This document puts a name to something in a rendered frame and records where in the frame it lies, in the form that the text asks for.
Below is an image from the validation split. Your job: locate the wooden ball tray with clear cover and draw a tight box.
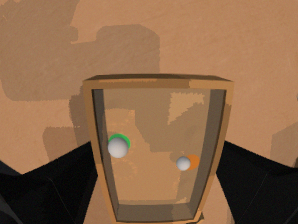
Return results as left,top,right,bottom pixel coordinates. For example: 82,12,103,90
82,74,235,224

